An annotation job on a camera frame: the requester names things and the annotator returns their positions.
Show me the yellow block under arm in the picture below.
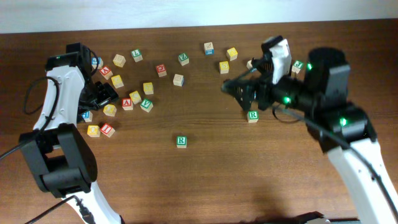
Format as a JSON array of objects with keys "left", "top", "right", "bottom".
[{"left": 103, "top": 104, "right": 117, "bottom": 117}]

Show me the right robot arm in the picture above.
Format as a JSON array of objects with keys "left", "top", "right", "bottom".
[{"left": 221, "top": 36, "right": 397, "bottom": 223}]

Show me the red I block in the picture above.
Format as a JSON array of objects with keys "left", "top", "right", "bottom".
[{"left": 100, "top": 123, "right": 116, "bottom": 138}]

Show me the red Q block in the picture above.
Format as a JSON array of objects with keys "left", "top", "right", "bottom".
[{"left": 155, "top": 64, "right": 167, "bottom": 77}]

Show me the green r block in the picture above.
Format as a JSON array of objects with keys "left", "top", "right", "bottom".
[
  {"left": 247, "top": 111, "right": 259, "bottom": 123},
  {"left": 177, "top": 136, "right": 187, "bottom": 148}
]

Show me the plain wooden yellow block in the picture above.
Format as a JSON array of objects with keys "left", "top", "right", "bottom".
[{"left": 113, "top": 54, "right": 126, "bottom": 68}]

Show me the green V block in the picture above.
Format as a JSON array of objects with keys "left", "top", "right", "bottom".
[{"left": 140, "top": 99, "right": 154, "bottom": 113}]

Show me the red a block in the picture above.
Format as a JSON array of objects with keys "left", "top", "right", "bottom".
[
  {"left": 99, "top": 66, "right": 113, "bottom": 80},
  {"left": 122, "top": 98, "right": 134, "bottom": 110}
]

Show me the green Z block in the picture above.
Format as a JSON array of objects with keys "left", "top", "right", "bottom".
[{"left": 178, "top": 53, "right": 189, "bottom": 66}]

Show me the blue H block lower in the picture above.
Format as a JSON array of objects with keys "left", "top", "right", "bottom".
[{"left": 81, "top": 111, "right": 93, "bottom": 123}]

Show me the yellow block by gripper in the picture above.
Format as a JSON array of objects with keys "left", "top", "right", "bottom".
[{"left": 129, "top": 91, "right": 142, "bottom": 105}]

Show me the green L block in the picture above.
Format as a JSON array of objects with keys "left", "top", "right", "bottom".
[{"left": 131, "top": 49, "right": 143, "bottom": 62}]

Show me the blue block far centre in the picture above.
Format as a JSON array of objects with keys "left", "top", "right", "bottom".
[{"left": 204, "top": 42, "right": 214, "bottom": 55}]

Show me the red A block lower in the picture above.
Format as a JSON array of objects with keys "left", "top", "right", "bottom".
[{"left": 122, "top": 98, "right": 134, "bottom": 110}]

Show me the blue P side block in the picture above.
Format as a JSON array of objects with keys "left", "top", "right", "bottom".
[{"left": 173, "top": 74, "right": 184, "bottom": 86}]

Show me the green J block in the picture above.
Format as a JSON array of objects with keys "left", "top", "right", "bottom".
[{"left": 292, "top": 60, "right": 304, "bottom": 74}]

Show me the yellow block camera picture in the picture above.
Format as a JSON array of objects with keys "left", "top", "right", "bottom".
[{"left": 219, "top": 61, "right": 229, "bottom": 74}]

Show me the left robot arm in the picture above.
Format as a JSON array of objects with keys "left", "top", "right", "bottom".
[{"left": 19, "top": 43, "right": 124, "bottom": 223}]

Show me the blue D block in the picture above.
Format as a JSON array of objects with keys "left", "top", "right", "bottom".
[{"left": 246, "top": 60, "right": 253, "bottom": 70}]

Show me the blue S block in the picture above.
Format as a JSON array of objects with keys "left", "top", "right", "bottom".
[{"left": 91, "top": 57, "right": 103, "bottom": 70}]

